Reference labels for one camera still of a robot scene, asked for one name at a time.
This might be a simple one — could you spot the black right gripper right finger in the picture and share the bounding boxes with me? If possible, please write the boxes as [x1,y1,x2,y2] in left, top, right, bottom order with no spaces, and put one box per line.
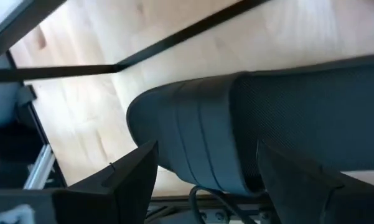
[256,138,374,224]

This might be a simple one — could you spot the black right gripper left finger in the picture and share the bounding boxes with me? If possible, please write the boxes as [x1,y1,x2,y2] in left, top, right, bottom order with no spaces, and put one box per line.
[52,139,159,224]

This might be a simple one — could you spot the black rubber slide sandal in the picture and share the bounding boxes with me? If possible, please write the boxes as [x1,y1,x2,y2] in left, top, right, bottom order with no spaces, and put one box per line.
[126,53,374,197]

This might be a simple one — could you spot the black cable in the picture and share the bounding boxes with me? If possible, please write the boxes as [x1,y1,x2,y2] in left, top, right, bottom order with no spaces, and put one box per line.
[188,185,248,224]

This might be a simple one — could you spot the wooden shelf with black frame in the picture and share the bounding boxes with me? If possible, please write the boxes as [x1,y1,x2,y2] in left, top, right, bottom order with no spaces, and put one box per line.
[0,0,270,84]

